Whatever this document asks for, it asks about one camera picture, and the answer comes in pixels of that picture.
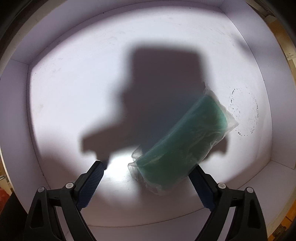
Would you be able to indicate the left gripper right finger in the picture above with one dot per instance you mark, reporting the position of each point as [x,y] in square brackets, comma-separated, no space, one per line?
[248,222]

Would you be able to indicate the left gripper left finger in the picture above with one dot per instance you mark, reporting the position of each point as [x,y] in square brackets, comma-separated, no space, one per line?
[43,223]

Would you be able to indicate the mint green packet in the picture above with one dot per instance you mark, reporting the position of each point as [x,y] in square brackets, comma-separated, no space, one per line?
[189,141]

